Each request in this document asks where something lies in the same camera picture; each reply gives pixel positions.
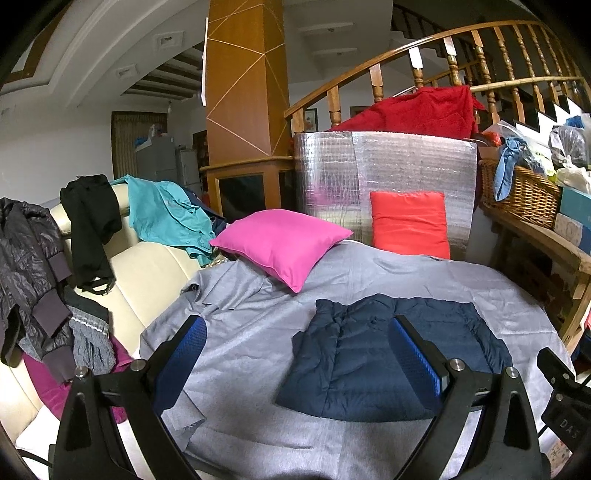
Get red pillow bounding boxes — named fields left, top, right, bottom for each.
left=369, top=190, right=452, bottom=260

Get dark shiny puffer jacket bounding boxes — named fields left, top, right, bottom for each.
left=0, top=198, right=78, bottom=385

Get red fleece blanket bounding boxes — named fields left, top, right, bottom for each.
left=325, top=85, right=486, bottom=140

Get navy blue puffer jacket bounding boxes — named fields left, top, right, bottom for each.
left=276, top=295, right=514, bottom=424

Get cream sofa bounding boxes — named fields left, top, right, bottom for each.
left=0, top=185, right=219, bottom=463

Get large wicker basket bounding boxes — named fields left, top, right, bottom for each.
left=480, top=159, right=563, bottom=230

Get wooden column with cabinet base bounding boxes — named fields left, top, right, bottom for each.
left=199, top=0, right=297, bottom=223

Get silver foil insulation panel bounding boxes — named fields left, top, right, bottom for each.
left=292, top=130, right=479, bottom=262

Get grey knit scarf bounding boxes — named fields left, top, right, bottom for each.
left=65, top=288, right=117, bottom=378

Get pale blue patterned box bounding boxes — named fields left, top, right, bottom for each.
left=553, top=213, right=591, bottom=256

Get blue cloth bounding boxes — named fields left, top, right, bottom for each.
left=493, top=136, right=546, bottom=202

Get magenta cloth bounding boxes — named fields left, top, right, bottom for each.
left=23, top=336, right=136, bottom=424

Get black garment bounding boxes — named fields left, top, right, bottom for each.
left=60, top=174, right=124, bottom=297

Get teal garment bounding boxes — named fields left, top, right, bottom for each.
left=111, top=175, right=219, bottom=269

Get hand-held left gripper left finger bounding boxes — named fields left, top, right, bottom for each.
left=48, top=315, right=208, bottom=480

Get brown door curtain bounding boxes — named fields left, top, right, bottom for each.
left=111, top=112, right=168, bottom=182

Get black cable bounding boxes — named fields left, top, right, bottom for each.
left=16, top=444, right=52, bottom=468

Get grey refrigerator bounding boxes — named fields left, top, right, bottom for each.
left=136, top=136, right=205, bottom=195

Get dark blue garment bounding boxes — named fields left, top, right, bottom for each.
left=185, top=187, right=230, bottom=232

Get grey plastic bag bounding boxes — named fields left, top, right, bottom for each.
left=549, top=126, right=590, bottom=168

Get pink pillow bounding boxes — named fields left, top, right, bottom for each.
left=209, top=209, right=355, bottom=295

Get wooden table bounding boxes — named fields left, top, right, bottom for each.
left=480, top=203, right=591, bottom=357

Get grey blanket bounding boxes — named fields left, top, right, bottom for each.
left=139, top=240, right=576, bottom=480

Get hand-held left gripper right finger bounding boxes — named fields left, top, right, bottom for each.
left=388, top=315, right=552, bottom=480

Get wooden stair railing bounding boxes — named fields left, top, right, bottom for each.
left=284, top=18, right=591, bottom=136

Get teal cardboard box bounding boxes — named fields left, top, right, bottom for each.
left=558, top=185, right=591, bottom=219

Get white plastic bag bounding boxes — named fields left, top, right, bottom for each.
left=556, top=157, right=591, bottom=195

